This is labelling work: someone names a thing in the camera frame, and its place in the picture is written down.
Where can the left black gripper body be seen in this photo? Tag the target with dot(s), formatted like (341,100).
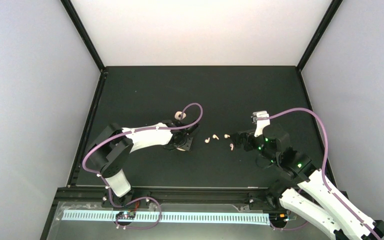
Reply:
(183,144)

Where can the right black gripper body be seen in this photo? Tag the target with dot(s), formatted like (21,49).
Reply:
(247,145)

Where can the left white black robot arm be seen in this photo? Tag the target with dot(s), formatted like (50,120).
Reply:
(109,152)

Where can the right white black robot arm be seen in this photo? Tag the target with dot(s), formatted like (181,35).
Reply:
(328,210)

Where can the small circuit board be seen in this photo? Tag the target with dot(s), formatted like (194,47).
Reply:
(125,215)

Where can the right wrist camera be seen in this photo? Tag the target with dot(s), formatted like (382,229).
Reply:
(261,120)

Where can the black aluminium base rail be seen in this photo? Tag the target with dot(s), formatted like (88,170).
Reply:
(253,197)

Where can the white slotted cable duct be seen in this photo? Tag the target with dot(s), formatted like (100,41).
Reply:
(169,217)

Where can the right frame post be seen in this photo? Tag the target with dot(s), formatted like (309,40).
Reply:
(318,34)

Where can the frame post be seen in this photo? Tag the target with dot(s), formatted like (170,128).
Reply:
(81,30)
(318,34)

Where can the left frame post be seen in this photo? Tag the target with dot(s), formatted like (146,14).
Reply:
(81,30)

